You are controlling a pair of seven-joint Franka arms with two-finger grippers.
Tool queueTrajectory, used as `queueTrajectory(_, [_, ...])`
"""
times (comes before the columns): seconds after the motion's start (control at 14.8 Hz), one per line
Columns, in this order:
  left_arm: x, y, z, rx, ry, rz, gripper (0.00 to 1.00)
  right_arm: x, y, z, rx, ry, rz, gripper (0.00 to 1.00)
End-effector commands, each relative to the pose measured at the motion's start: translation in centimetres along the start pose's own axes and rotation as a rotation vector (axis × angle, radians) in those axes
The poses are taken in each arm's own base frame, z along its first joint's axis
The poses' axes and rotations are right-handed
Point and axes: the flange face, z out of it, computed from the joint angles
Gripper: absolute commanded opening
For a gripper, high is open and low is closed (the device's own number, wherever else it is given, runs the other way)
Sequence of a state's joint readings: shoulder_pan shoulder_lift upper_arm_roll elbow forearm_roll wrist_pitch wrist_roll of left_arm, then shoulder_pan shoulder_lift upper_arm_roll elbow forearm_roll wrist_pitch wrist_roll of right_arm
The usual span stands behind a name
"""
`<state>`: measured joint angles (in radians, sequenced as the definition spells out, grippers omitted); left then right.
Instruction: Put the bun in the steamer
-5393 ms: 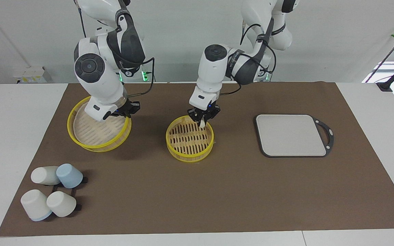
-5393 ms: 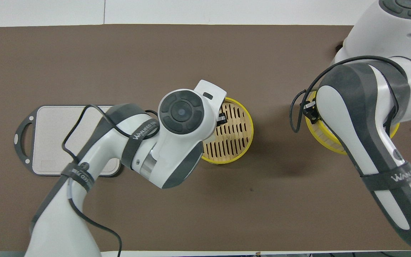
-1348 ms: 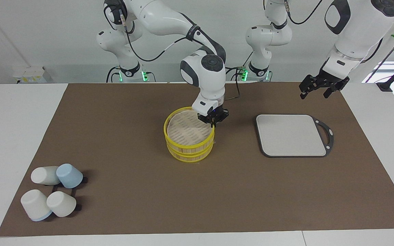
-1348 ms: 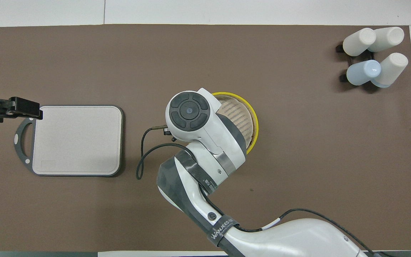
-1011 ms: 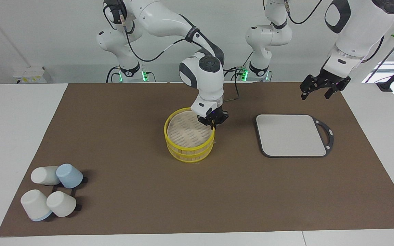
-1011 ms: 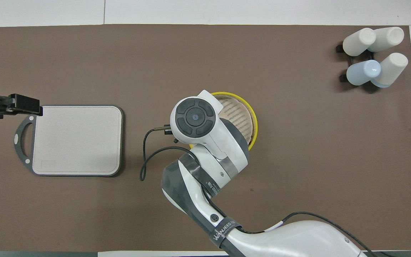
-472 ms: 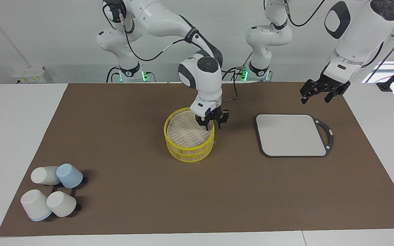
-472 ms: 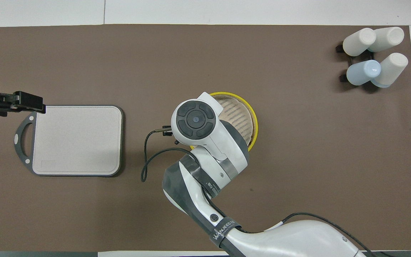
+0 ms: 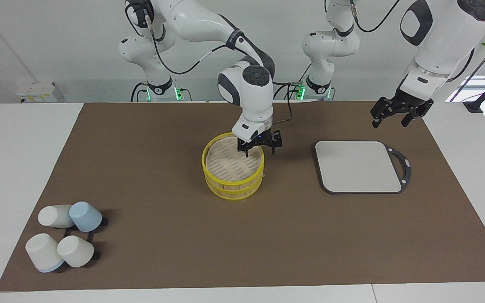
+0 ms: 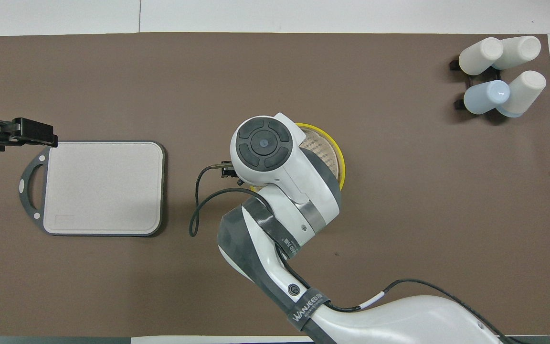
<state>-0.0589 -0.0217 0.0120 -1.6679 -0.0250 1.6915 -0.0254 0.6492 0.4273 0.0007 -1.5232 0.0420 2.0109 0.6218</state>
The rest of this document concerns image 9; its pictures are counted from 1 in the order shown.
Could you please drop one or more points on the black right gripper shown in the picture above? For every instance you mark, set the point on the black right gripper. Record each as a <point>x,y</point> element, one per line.
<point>267,139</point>

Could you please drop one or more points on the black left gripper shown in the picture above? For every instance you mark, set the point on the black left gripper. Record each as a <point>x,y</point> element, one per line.
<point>406,105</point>

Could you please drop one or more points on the yellow bamboo steamer basket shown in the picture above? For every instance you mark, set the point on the yellow bamboo steamer basket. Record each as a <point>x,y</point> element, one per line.
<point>232,184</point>
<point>234,194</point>

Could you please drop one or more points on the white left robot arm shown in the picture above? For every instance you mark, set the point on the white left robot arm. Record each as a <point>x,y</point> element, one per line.
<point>436,50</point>

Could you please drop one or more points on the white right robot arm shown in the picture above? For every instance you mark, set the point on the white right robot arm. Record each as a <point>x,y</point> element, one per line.
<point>246,92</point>

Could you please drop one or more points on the grey white cutting board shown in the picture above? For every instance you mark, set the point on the grey white cutting board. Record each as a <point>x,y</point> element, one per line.
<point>352,168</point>

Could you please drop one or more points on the brown table mat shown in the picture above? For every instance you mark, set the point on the brown table mat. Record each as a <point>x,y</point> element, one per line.
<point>310,235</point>

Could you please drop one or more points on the light blue plastic cup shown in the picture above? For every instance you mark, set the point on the light blue plastic cup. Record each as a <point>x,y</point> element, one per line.
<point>86,216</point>

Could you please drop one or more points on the black cup rack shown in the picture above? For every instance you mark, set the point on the black cup rack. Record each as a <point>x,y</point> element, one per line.
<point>97,255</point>

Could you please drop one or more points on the white plastic cup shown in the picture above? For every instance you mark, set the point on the white plastic cup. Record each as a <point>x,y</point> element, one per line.
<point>75,251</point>
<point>43,252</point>
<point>55,216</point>

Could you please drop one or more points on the white wall socket box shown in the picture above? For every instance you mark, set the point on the white wall socket box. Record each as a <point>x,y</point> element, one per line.
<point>36,90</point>

